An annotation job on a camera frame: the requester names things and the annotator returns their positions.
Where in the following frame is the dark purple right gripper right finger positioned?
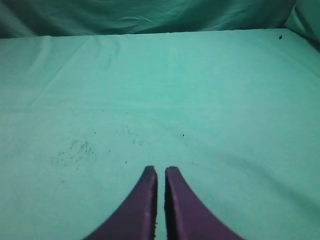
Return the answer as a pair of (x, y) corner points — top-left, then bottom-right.
(164, 166), (242, 240)

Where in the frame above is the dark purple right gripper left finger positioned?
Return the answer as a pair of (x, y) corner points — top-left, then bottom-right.
(86, 165), (158, 240)

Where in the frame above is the green table cloth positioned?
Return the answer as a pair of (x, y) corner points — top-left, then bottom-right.
(0, 29), (320, 240)

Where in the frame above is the green backdrop cloth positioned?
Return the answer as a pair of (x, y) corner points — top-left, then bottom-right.
(0, 0), (320, 40)

